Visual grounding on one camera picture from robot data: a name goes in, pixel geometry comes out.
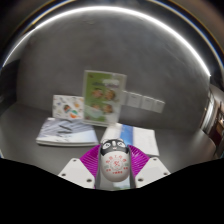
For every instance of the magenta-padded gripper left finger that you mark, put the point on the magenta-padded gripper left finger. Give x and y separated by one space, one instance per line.
78 173

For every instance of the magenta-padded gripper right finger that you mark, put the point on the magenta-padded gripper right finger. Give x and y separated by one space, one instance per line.
151 171

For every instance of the white panda-print computer mouse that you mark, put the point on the white panda-print computer mouse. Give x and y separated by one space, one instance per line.
114 163

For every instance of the white book with blue band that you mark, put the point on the white book with blue band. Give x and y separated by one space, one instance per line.
140 138

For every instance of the large grey-cover magazine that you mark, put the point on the large grey-cover magazine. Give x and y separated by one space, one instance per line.
65 132

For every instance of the white sticker sheet card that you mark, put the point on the white sticker sheet card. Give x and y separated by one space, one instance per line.
68 107

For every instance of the green food menu sign stand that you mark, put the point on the green food menu sign stand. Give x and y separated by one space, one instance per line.
104 96

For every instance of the white wall socket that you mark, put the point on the white wall socket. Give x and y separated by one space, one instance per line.
159 106
134 99
147 102

